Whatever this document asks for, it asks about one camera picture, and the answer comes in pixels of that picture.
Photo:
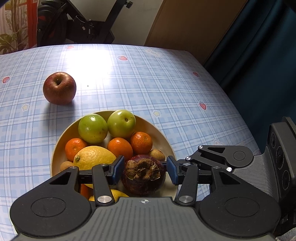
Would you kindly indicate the brown longan fruit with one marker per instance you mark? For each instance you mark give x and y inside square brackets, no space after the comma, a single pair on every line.
[66,165]
[157,154]

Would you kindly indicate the red apple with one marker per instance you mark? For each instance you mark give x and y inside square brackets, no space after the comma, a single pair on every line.
[59,88]

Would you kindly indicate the small green apple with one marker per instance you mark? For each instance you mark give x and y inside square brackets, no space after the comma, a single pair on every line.
[121,123]

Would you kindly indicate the orange mandarin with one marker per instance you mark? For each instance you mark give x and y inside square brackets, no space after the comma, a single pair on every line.
[86,191]
[73,146]
[141,143]
[120,146]

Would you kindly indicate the wooden cabinet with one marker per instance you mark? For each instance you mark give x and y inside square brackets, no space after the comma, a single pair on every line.
[193,26]

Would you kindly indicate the dark purple mangosteen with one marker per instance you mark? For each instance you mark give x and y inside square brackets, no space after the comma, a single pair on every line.
[143,175]

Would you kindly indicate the large green apple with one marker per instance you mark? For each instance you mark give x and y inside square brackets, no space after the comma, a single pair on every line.
[93,128]

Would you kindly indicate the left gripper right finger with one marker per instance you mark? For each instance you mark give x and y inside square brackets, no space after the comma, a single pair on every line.
[189,176]

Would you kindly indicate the black exercise bike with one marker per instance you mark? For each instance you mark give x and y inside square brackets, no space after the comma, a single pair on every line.
[59,21]

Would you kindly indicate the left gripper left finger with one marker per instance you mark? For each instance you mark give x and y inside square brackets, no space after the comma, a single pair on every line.
[102,176]

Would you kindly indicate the yellow lemon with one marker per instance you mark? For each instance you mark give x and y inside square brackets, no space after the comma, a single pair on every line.
[91,156]
[116,194]

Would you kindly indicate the red illustrated wall poster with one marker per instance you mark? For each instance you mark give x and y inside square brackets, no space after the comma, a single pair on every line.
[18,25]

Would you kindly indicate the blue plaid tablecloth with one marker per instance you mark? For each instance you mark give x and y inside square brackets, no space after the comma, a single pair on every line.
[168,88]

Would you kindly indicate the orange mandarin front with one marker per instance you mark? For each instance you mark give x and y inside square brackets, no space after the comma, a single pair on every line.
[86,191]

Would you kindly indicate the cream round plate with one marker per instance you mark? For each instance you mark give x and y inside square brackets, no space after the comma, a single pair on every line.
[158,139]

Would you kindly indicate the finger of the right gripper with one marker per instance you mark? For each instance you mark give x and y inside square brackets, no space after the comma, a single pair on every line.
[231,156]
[203,163]

